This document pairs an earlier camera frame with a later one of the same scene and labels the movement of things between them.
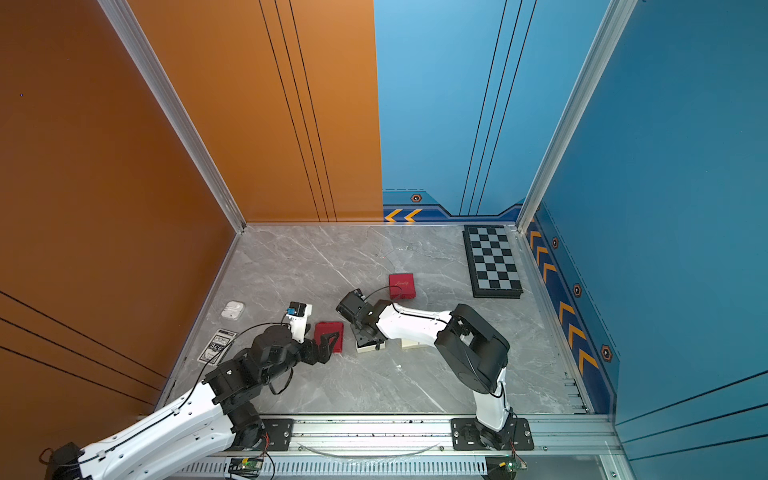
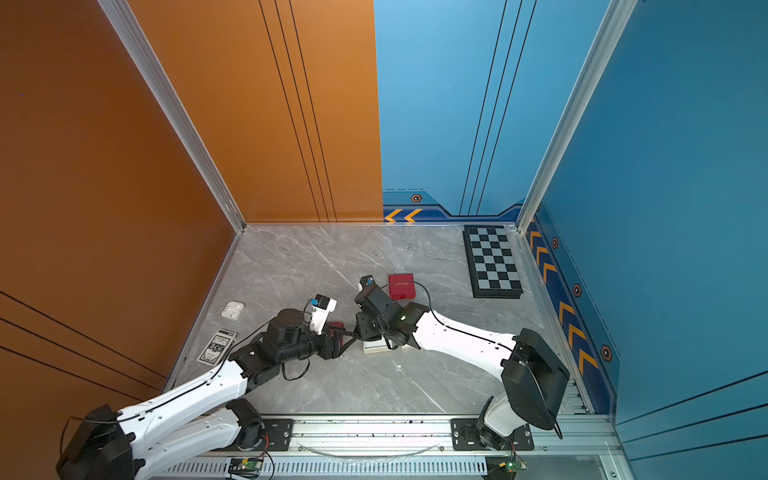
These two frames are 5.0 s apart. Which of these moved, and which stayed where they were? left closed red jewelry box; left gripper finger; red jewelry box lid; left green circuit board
Moved: left gripper finger
Stayed: left closed red jewelry box; left green circuit board; red jewelry box lid
